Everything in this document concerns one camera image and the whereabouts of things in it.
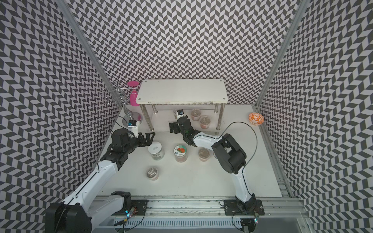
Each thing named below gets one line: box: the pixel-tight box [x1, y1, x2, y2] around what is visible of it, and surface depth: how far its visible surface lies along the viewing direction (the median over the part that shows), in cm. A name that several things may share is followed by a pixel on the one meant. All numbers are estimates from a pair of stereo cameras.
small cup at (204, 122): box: [199, 115, 211, 130], surface depth 96 cm
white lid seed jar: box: [147, 141, 165, 161], surface depth 86 cm
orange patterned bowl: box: [248, 112, 265, 126], surface depth 107 cm
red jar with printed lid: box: [173, 144, 188, 163], surface depth 87 cm
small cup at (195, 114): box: [190, 108, 202, 121], surface depth 101 cm
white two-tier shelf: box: [135, 79, 229, 133], surface depth 84 cm
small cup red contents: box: [146, 166, 159, 182], surface depth 80 cm
